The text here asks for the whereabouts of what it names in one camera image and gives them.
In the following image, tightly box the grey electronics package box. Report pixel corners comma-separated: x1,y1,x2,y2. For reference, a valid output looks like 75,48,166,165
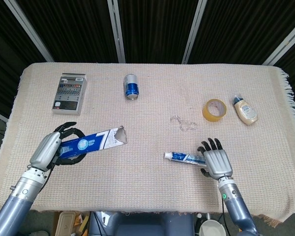
51,73,88,116

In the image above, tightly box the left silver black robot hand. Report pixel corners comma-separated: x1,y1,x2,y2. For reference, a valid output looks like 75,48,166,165
29,122,86,172

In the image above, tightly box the clear plastic wrapper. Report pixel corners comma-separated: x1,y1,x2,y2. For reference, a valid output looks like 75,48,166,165
169,115,197,131

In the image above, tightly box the cream squeeze bottle blue cap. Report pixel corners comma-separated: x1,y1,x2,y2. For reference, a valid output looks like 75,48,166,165
233,95,259,126

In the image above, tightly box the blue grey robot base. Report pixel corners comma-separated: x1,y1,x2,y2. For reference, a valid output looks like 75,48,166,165
88,211,195,236

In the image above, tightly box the blue silver drink can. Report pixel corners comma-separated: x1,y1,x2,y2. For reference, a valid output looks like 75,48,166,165
123,73,140,101

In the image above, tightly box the blue white toothpaste box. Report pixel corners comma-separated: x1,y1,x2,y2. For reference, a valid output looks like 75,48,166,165
58,125,128,159

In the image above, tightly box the beige plastic container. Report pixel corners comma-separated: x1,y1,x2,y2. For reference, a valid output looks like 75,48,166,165
55,211,76,236

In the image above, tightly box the black pleated curtain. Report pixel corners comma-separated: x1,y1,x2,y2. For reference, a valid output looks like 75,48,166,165
0,0,295,123

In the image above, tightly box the blue white toothpaste tube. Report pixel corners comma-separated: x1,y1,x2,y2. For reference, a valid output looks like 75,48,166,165
164,151,207,165

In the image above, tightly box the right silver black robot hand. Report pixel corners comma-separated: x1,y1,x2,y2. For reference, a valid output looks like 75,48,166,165
197,138,234,179

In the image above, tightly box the yellow packing tape roll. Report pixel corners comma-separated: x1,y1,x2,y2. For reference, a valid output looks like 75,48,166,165
202,98,228,122

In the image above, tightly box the white frame post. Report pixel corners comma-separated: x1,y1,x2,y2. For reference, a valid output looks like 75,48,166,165
3,0,55,62
107,0,126,63
262,14,295,66
181,0,208,64

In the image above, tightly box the white bowl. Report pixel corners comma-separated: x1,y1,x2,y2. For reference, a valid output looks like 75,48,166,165
199,219,225,236

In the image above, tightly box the beige woven table cloth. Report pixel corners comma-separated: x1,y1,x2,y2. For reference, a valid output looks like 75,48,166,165
0,62,295,223

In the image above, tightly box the black cable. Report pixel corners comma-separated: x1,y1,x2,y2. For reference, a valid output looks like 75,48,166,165
220,196,229,236

